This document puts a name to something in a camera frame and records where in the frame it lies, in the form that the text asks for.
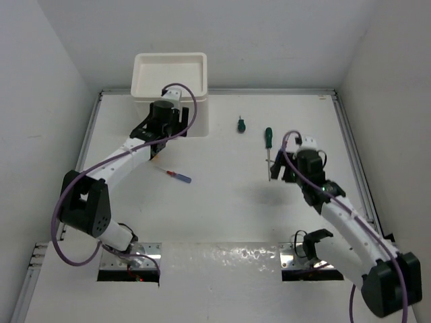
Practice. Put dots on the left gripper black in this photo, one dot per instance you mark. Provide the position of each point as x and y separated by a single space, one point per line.
178 120

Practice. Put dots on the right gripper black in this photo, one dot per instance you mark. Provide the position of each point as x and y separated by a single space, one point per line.
275 167

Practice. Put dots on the white drawer container box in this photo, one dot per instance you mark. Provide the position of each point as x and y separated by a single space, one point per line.
180 78

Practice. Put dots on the long green screwdriver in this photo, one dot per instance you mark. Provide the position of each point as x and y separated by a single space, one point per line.
268 147

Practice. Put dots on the stubby green screwdriver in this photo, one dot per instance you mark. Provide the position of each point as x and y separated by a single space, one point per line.
241 127

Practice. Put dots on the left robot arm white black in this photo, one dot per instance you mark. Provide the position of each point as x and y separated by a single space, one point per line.
85 201

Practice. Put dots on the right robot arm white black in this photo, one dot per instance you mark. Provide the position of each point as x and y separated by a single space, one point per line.
389 280

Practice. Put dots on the small blue red screwdriver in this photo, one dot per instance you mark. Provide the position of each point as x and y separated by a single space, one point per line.
178 176

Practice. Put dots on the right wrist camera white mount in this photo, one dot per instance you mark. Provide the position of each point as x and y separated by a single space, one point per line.
306 142

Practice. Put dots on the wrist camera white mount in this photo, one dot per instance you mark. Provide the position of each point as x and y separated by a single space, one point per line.
306 142
173 95

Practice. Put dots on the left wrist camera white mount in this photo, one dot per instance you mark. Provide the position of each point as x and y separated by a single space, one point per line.
173 95

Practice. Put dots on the aluminium frame rail right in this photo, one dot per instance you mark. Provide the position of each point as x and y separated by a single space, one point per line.
367 203

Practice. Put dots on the aluminium frame rail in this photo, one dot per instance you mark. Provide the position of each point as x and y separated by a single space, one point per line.
367 203
36 260

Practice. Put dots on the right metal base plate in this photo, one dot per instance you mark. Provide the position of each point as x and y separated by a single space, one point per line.
292 257

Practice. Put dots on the metal base plate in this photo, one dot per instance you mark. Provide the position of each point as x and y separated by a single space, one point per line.
141 256
292 257

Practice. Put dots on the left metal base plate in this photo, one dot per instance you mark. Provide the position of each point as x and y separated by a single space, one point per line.
141 256

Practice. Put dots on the aluminium frame rail left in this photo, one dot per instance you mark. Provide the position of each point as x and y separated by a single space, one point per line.
36 260

